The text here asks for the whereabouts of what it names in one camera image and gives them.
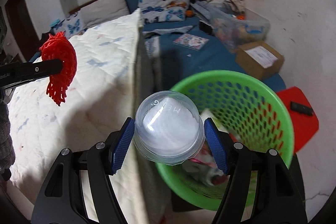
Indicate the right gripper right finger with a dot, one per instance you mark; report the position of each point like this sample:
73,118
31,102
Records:
277,199

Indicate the colourful picture book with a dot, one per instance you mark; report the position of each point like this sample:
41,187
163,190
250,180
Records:
191,41

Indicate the clear plastic dome lid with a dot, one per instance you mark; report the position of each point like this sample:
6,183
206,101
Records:
168,128

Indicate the pink snack wrapper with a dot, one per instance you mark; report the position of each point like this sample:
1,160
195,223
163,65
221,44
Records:
203,168

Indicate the red plastic stool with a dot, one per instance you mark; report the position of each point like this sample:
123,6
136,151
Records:
304,126

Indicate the red mesh net bag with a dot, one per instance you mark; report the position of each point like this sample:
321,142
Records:
58,48

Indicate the white quilted blanket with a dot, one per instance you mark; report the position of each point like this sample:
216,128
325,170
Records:
40,129

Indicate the beige pillow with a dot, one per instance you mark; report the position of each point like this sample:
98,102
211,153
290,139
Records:
102,11

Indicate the green plastic mesh basket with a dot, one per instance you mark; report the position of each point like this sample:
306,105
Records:
243,105

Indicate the butterfly pillow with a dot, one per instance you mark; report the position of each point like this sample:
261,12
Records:
157,11
70,26

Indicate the clear plastic storage bin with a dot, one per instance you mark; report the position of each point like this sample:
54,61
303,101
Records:
233,32

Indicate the brown cardboard box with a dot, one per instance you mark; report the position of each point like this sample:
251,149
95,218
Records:
259,60

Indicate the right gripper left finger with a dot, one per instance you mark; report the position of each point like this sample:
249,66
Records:
61,198

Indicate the black remote control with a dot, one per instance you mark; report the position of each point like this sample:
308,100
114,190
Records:
302,109

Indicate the butterfly pillow right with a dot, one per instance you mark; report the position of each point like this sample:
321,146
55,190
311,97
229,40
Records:
157,11

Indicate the blue mattress sheet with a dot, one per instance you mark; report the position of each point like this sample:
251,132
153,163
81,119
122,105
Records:
107,55

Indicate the butterfly pillow left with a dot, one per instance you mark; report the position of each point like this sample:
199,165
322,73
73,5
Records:
70,26

